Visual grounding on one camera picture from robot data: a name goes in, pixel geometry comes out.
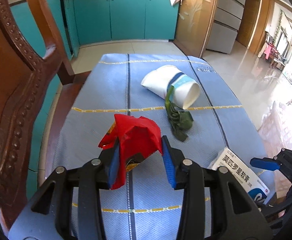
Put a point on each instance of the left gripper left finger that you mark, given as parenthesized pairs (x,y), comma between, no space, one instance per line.
(47,215)

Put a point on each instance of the dark green vegetable leaves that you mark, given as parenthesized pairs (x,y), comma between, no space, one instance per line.
(180,121)

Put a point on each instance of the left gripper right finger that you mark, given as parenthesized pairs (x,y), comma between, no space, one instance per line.
(215,206)

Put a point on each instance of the white blue ointment box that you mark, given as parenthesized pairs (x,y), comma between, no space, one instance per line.
(251,183)

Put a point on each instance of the carved wooden chair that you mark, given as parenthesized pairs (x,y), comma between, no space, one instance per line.
(38,39)

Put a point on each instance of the white blue paper cup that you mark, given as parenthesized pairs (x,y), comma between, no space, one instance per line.
(185,89)

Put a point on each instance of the teal kitchen cabinets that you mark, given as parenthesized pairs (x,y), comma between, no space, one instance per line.
(113,20)

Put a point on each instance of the blue placemat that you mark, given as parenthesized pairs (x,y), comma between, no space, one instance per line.
(146,206)

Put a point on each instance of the grey refrigerator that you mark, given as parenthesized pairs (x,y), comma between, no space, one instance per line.
(226,25)

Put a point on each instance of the wooden glass sliding door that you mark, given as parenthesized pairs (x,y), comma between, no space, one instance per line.
(194,24)

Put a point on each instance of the brown wooden door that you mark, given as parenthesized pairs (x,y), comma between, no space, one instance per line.
(249,18)

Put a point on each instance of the red wrapper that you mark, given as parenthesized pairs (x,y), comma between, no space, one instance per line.
(136,140)

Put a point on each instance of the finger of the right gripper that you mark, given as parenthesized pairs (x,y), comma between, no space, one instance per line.
(268,164)

